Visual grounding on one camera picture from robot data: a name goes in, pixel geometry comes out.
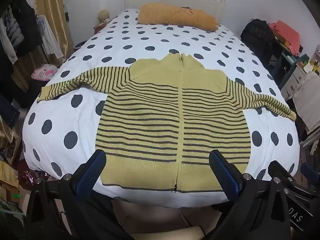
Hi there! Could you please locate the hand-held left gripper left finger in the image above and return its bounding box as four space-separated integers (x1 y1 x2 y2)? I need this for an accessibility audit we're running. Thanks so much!
26 149 107 240

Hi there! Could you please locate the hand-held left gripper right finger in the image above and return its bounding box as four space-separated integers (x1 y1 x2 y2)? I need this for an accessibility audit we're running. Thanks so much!
204 150 292 240

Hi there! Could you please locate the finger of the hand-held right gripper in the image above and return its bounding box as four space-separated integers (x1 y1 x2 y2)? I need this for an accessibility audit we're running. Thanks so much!
300 163 320 189
269 160 297 183

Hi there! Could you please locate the yellow striped knit sweater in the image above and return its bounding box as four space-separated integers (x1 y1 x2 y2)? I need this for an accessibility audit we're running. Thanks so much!
37 52 297 194

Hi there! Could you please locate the white polka dot bed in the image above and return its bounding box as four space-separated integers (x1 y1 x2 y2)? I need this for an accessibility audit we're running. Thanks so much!
22 9 301 209

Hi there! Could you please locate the red plastic bag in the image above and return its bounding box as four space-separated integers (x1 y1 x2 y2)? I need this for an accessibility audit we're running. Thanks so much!
17 160 35 191

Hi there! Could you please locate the cardboard box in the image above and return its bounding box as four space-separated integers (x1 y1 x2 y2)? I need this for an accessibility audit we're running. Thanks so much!
0 160 19 188

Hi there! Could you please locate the white drawer unit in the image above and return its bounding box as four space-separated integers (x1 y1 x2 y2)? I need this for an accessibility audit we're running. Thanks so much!
280 65 311 98

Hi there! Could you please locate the teal cabinet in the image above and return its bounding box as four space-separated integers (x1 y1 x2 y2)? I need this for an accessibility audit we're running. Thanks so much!
277 51 309 91

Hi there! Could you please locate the pink cat plush toy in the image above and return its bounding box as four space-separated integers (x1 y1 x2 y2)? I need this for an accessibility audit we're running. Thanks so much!
31 63 58 81

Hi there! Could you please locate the black backpack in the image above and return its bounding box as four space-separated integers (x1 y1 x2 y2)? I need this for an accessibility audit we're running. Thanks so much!
240 18 276 66

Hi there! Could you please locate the coral pink cloth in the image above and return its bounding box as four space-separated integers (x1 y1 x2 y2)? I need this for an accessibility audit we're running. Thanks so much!
269 20 302 56

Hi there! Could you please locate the white hanging shirt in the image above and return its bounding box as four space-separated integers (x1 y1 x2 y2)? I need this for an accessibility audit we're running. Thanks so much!
37 15 66 61

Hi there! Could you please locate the beige round ball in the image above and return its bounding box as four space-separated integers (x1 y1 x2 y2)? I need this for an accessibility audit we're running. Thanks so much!
97 10 111 23

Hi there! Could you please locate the grey puffer jacket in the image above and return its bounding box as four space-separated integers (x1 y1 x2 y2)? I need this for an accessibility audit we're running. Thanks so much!
0 7 25 66

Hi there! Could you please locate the black hanging jacket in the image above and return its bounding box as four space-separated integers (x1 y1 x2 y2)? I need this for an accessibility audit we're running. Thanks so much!
14 0 43 53

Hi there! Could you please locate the orange knit pillow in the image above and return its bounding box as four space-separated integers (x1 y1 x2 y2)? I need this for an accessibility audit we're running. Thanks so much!
137 2 220 33

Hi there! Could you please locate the golden curtain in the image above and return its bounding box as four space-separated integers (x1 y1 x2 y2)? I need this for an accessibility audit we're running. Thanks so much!
33 0 75 63

